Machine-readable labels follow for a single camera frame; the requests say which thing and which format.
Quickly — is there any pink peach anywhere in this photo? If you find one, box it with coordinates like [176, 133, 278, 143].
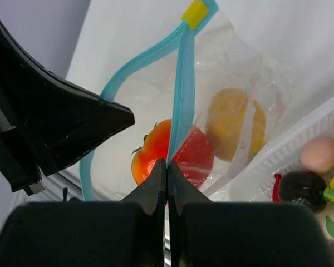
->
[299, 136, 334, 174]

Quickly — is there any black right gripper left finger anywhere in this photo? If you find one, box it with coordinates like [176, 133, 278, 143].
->
[0, 159, 166, 266]

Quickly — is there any white perforated plastic basket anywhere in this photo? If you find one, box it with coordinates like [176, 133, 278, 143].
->
[211, 88, 334, 267]

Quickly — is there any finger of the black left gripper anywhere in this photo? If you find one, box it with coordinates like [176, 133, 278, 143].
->
[0, 20, 135, 194]

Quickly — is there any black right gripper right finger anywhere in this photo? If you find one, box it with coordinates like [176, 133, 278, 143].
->
[166, 162, 334, 266]

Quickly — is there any clear zip top bag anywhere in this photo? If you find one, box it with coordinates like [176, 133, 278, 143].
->
[79, 1, 293, 201]

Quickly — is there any orange red tomato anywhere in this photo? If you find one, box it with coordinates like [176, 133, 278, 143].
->
[131, 118, 215, 190]

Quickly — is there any dark purple plum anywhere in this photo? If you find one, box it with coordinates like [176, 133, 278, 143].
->
[278, 171, 327, 214]

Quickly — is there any aluminium rail frame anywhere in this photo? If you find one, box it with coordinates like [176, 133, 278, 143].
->
[24, 170, 83, 202]

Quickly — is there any red chili pepper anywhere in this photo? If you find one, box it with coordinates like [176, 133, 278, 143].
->
[272, 173, 282, 202]

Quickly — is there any yellow orange fruit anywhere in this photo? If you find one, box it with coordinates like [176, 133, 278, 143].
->
[205, 88, 266, 162]

